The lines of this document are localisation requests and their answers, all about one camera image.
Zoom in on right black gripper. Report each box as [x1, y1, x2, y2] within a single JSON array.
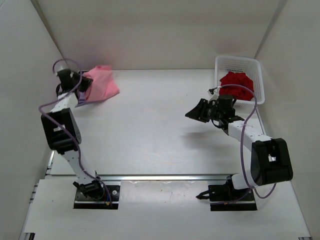
[[186, 99, 224, 124]]

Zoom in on purple t shirt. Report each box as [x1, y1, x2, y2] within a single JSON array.
[[75, 91, 87, 108]]

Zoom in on pink t shirt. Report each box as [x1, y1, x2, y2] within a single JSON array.
[[84, 65, 120, 103]]

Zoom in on red t shirt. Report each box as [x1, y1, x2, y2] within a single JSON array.
[[219, 71, 254, 101]]

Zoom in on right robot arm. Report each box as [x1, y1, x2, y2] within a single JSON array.
[[185, 95, 293, 200]]

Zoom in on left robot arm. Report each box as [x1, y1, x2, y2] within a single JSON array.
[[39, 68, 105, 200]]

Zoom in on white plastic laundry basket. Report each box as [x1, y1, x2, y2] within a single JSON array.
[[212, 55, 265, 105]]

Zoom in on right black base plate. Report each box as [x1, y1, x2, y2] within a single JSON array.
[[196, 182, 258, 212]]

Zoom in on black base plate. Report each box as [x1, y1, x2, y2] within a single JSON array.
[[73, 184, 121, 210], [196, 182, 258, 212]]

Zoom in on aluminium rail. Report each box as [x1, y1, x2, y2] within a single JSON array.
[[100, 174, 229, 182]]

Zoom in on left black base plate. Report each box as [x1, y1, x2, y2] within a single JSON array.
[[73, 184, 121, 210]]

